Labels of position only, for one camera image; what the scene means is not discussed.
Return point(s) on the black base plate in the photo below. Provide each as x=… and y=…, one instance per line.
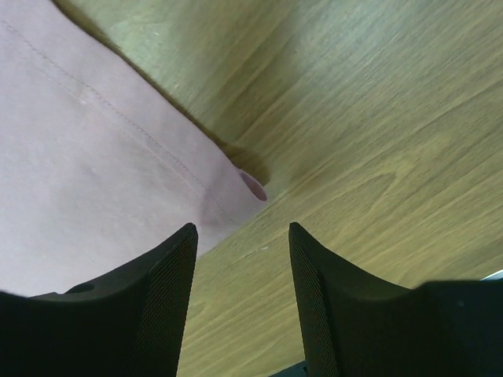
x=296, y=370

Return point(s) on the pink printed t shirt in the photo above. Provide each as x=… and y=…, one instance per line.
x=97, y=167

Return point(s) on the aluminium front rail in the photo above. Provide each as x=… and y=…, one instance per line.
x=495, y=276

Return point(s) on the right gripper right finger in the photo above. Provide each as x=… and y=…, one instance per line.
x=354, y=323

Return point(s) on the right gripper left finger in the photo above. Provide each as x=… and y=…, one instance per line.
x=128, y=322

